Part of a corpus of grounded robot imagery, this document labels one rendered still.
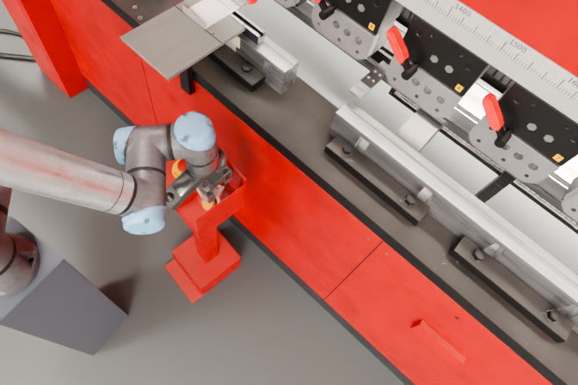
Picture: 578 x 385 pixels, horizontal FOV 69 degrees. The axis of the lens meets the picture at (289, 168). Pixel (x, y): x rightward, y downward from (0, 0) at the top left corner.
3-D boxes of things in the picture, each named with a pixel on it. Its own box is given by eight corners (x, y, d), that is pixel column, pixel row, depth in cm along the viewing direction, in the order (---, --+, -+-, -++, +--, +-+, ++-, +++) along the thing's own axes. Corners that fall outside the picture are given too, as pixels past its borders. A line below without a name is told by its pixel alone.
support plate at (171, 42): (120, 39, 106) (119, 36, 105) (199, -5, 117) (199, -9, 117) (169, 81, 102) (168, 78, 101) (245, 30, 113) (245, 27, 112)
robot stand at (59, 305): (93, 356, 158) (-4, 324, 91) (58, 326, 162) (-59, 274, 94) (128, 315, 167) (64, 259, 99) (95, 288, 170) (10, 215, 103)
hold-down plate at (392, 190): (323, 151, 112) (325, 145, 109) (335, 139, 114) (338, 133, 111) (415, 226, 105) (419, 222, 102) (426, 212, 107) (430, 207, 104)
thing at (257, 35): (206, 5, 119) (205, -4, 116) (214, 0, 120) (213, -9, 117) (257, 45, 114) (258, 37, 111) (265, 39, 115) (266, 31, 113)
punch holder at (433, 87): (382, 79, 86) (413, 15, 72) (404, 58, 90) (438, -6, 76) (442, 123, 83) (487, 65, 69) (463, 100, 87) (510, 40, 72)
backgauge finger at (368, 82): (335, 84, 109) (339, 71, 105) (390, 37, 120) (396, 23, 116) (371, 113, 106) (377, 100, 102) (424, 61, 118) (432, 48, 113)
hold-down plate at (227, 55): (179, 33, 125) (178, 25, 122) (193, 25, 127) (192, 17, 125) (251, 93, 118) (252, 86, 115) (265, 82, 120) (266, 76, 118)
